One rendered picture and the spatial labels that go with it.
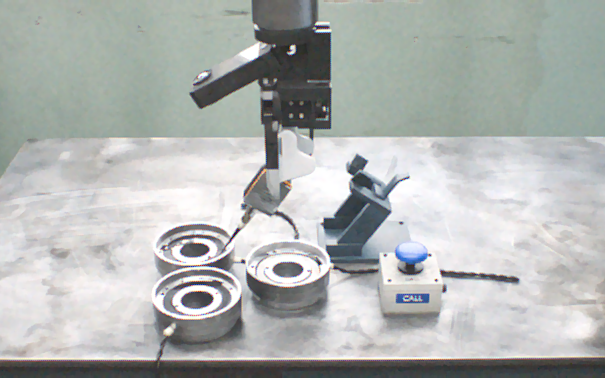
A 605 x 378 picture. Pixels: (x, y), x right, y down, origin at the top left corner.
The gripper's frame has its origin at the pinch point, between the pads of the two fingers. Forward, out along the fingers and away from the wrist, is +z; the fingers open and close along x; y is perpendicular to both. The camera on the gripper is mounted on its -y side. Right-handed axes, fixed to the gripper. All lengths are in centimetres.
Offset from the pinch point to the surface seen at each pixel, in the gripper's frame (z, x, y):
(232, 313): 10.0, -13.1, -4.6
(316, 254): 10.0, -0.8, 5.5
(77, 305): 12.9, -6.9, -24.2
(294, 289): 9.6, -9.2, 2.6
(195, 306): 12.5, -8.2, -9.5
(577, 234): 13.3, 8.0, 42.8
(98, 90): 48, 158, -57
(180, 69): 41, 157, -31
